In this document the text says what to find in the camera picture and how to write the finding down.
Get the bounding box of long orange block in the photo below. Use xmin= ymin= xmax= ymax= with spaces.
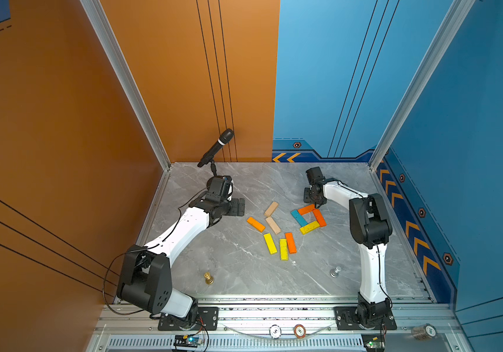
xmin=297 ymin=204 xmax=315 ymax=216

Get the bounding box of yellow block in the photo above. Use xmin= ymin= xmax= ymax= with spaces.
xmin=279 ymin=238 xmax=289 ymax=261
xmin=263 ymin=233 xmax=277 ymax=255
xmin=300 ymin=221 xmax=320 ymax=235

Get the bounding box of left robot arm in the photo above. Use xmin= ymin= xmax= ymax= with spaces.
xmin=117 ymin=198 xmax=246 ymax=324

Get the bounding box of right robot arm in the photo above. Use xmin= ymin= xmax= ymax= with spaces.
xmin=304 ymin=179 xmax=393 ymax=327

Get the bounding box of upper beige wooden block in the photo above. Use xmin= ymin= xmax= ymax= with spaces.
xmin=264 ymin=201 xmax=279 ymax=218

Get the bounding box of beige wooden block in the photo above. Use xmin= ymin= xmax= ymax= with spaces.
xmin=266 ymin=216 xmax=282 ymax=235
xmin=264 ymin=201 xmax=279 ymax=218

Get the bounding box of lower beige wooden block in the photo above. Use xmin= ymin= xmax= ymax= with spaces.
xmin=266 ymin=216 xmax=282 ymax=235

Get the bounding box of orange block bottom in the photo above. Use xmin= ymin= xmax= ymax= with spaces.
xmin=285 ymin=233 xmax=297 ymax=254

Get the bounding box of black microphone on stand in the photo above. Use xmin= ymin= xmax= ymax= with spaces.
xmin=197 ymin=128 xmax=234 ymax=187

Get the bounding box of brass chess piece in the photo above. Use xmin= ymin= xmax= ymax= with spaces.
xmin=204 ymin=272 xmax=214 ymax=285

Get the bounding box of silver chess piece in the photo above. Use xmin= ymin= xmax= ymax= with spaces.
xmin=330 ymin=266 xmax=342 ymax=278

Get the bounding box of left green circuit board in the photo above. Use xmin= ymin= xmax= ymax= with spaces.
xmin=173 ymin=334 xmax=203 ymax=349

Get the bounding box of green circuit board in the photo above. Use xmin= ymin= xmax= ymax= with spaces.
xmin=361 ymin=334 xmax=385 ymax=352
xmin=173 ymin=334 xmax=203 ymax=349

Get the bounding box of right green circuit board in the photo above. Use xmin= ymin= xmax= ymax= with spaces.
xmin=361 ymin=334 xmax=385 ymax=352

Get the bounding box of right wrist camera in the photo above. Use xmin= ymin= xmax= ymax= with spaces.
xmin=306 ymin=167 xmax=326 ymax=186

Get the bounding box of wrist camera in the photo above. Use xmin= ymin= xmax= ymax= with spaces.
xmin=207 ymin=175 xmax=232 ymax=199
xmin=306 ymin=167 xmax=326 ymax=186

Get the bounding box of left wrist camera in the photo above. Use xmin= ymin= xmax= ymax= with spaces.
xmin=207 ymin=175 xmax=232 ymax=199

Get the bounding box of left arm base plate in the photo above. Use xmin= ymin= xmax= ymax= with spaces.
xmin=158 ymin=306 xmax=219 ymax=331

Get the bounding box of aluminium front rail frame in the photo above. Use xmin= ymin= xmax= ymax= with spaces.
xmin=87 ymin=295 xmax=472 ymax=351

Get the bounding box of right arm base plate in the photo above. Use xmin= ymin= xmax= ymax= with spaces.
xmin=334 ymin=306 xmax=397 ymax=331

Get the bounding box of aluminium corner post left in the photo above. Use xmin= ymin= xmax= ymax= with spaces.
xmin=80 ymin=0 xmax=171 ymax=172

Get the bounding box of aluminium corner post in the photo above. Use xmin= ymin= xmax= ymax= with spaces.
xmin=368 ymin=0 xmax=475 ymax=172
xmin=80 ymin=0 xmax=171 ymax=172

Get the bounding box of aluminium corner post right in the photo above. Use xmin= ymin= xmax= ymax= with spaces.
xmin=368 ymin=0 xmax=475 ymax=172

